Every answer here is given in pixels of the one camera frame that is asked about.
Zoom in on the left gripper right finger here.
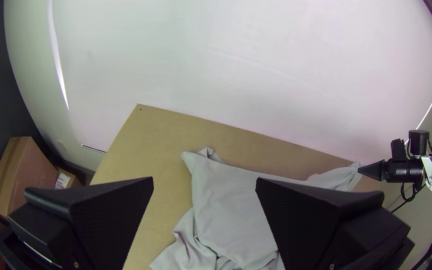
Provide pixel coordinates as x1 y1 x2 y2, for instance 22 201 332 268
255 177 415 270

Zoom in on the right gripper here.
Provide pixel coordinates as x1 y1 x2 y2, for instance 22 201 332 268
357 158 426 185

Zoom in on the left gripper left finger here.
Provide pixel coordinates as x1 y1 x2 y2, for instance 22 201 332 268
7 176 155 270

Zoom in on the grey t-shirt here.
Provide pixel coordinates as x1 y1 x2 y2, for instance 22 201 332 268
149 146 363 270

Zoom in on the small labelled cardboard box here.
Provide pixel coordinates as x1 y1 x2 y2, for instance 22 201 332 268
53 167 85 191

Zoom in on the large cardboard box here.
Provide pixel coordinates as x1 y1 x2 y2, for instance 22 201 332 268
0 136 60 219

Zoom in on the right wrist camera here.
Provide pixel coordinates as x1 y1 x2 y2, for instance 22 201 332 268
390 138 409 161

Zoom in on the black cable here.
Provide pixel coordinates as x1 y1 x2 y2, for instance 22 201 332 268
388 139 432 215

